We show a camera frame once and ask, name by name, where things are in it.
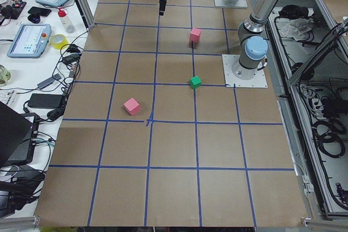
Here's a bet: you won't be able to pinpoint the pink cube near front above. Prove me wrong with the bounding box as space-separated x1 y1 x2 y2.
123 97 141 116

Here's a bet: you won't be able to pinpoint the pink cube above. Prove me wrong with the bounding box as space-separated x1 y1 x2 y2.
189 28 202 44
123 97 141 116

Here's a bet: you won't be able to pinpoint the teach pendant near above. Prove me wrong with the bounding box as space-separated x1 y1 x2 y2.
7 24 52 58

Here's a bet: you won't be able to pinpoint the pink cube far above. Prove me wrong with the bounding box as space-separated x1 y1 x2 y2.
189 28 202 44

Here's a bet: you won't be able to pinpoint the crumpled white cloth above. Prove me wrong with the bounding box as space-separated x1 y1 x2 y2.
279 18 313 41

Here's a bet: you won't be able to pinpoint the white bottle red cap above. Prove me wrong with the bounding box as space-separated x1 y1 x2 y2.
58 9 76 34

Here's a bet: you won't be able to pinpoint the green cube centre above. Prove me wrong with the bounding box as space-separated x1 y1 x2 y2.
189 76 202 90

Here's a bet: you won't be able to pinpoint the black power adapter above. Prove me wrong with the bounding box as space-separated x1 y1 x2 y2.
28 93 63 109

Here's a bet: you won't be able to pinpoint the grey usb hub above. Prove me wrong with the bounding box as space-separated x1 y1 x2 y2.
37 73 61 90

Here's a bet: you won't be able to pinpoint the yellow tape roll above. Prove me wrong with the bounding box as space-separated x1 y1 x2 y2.
49 34 69 50

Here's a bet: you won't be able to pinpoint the black laptop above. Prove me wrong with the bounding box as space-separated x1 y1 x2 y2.
1 103 39 167

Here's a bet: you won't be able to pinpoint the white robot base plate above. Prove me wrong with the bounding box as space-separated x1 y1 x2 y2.
222 54 268 88

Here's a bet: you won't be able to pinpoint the black smartphone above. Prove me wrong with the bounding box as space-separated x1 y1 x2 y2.
28 7 52 17

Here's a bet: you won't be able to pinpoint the green tape rolls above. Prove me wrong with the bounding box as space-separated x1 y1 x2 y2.
0 65 11 87

